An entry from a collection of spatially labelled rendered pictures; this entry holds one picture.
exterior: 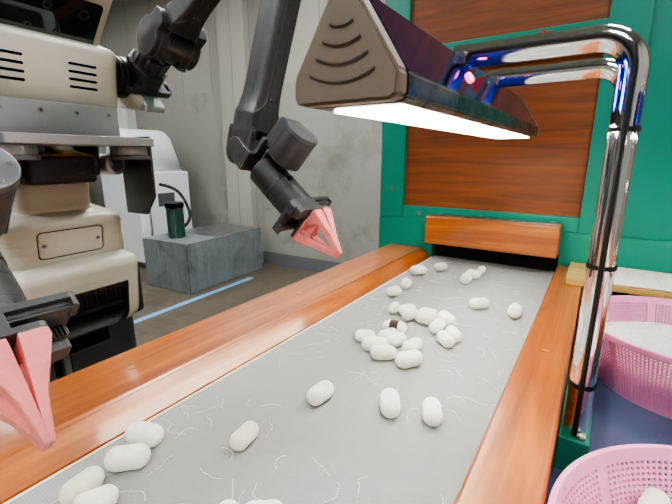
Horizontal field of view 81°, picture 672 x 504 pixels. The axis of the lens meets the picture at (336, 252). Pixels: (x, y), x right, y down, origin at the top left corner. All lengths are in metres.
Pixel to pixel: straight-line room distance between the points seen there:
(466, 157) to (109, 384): 0.88
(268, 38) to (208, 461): 0.60
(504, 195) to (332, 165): 2.40
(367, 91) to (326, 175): 3.09
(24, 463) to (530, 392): 0.47
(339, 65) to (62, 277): 0.72
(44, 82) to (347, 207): 2.62
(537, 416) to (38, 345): 0.43
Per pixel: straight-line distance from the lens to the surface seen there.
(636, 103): 0.45
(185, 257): 3.10
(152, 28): 0.96
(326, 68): 0.29
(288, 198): 0.64
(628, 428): 0.65
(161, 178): 4.00
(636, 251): 1.03
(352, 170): 3.23
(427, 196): 1.10
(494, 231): 0.98
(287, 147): 0.64
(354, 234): 3.28
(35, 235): 0.91
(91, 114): 0.93
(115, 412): 0.48
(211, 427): 0.45
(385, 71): 0.26
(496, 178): 1.05
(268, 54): 0.72
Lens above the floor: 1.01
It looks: 14 degrees down
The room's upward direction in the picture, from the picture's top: straight up
